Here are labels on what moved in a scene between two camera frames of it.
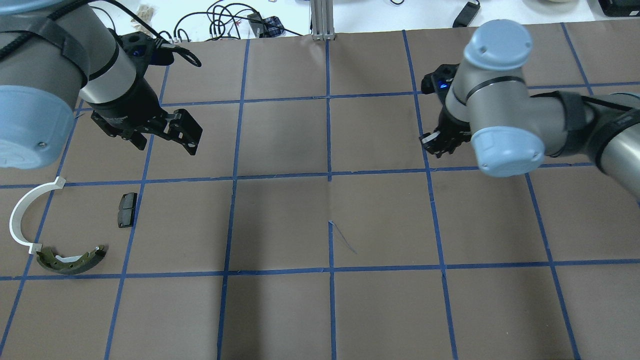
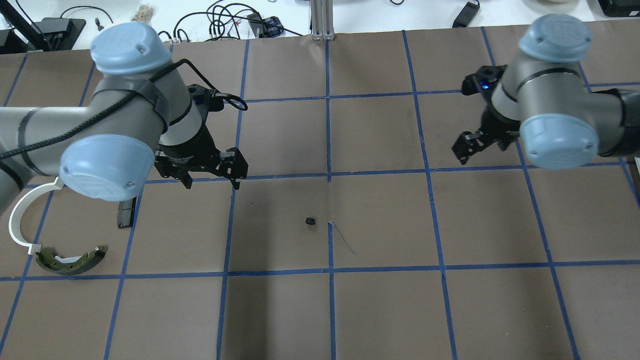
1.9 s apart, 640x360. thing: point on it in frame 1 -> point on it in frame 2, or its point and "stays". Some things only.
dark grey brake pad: (126, 209) stays
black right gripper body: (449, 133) -> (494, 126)
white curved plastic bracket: (20, 205) stays
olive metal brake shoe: (72, 264) stays
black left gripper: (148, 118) -> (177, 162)
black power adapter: (467, 15) stays
